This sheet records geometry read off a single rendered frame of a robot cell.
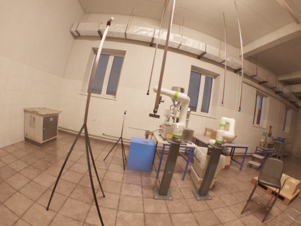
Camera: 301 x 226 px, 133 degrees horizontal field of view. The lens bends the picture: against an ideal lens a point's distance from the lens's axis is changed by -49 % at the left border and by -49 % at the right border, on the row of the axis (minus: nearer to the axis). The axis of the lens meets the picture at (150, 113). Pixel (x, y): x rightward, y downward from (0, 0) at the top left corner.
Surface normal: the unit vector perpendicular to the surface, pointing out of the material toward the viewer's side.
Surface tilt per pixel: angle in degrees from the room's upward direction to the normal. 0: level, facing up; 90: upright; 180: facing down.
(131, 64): 90
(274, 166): 77
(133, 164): 90
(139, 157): 90
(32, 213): 0
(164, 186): 90
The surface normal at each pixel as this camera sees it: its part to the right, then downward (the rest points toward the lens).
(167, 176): 0.03, 0.04
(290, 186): -0.97, -0.17
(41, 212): 0.18, -0.98
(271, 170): -0.71, -0.34
